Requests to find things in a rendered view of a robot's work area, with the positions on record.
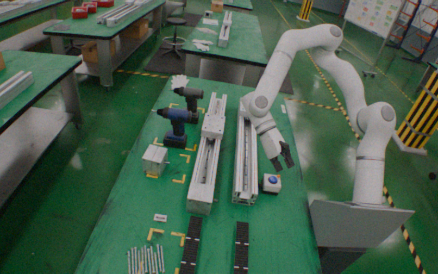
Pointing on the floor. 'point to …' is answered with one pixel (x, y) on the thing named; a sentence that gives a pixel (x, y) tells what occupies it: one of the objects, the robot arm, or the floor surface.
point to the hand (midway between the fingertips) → (284, 167)
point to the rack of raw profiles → (420, 32)
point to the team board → (373, 20)
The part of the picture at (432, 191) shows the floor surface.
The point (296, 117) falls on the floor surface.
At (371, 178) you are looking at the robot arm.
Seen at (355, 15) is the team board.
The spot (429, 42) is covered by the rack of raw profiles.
